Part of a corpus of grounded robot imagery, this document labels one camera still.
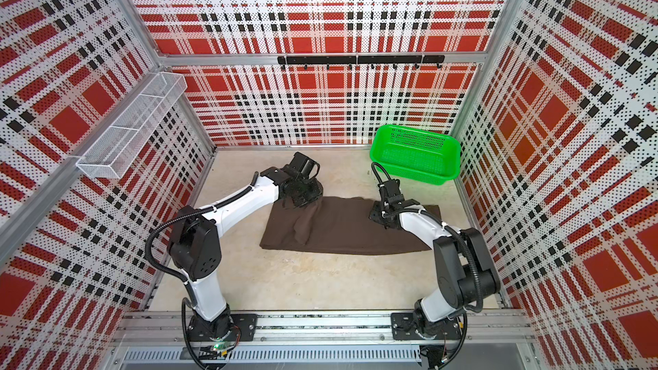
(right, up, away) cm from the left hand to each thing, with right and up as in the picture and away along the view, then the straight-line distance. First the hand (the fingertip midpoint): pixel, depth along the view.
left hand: (324, 195), depth 89 cm
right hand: (+20, -7, +4) cm, 21 cm away
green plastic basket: (+42, +16, +30) cm, 54 cm away
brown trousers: (+6, -11, +7) cm, 15 cm away
